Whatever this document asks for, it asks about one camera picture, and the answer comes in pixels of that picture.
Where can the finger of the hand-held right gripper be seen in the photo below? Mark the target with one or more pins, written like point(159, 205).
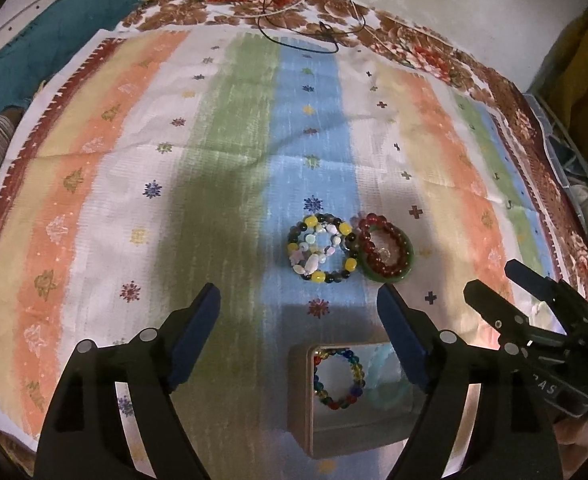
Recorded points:
point(539, 287)
point(489, 305)

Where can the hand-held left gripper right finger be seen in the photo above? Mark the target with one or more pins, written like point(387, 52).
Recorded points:
point(404, 340)

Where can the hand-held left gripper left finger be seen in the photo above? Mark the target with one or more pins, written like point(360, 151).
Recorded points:
point(193, 340)

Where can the pale translucent bangle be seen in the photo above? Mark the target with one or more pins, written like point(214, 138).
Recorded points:
point(384, 401)

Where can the green bangle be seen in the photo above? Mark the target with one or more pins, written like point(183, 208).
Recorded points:
point(374, 276)

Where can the beige jewelry box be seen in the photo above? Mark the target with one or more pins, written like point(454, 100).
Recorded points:
point(299, 425)

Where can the person's right forearm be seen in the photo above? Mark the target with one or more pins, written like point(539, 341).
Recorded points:
point(579, 427)

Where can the metal rack with clutter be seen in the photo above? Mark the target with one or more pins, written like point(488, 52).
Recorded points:
point(569, 160)

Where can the pastel striped cloth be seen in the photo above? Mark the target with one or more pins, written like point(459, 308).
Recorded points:
point(213, 135)

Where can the mustard yellow garment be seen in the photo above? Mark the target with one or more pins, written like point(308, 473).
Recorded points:
point(584, 55)

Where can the brown floral blanket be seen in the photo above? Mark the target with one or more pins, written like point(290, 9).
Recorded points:
point(414, 45)

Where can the teal cloth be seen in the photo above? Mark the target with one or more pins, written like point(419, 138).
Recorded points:
point(33, 55)

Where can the white panel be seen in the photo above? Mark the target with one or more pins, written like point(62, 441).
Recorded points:
point(18, 15)

